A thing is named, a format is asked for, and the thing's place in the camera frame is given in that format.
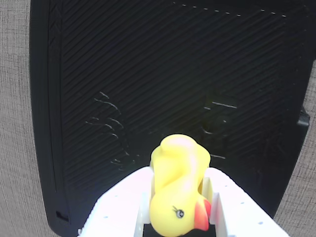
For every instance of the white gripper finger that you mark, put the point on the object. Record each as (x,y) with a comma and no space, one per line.
(118,209)
(237,212)

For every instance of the yellow rubber duck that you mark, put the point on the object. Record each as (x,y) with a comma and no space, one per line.
(172,177)

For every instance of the black plastic case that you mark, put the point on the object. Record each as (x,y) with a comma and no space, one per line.
(160,74)

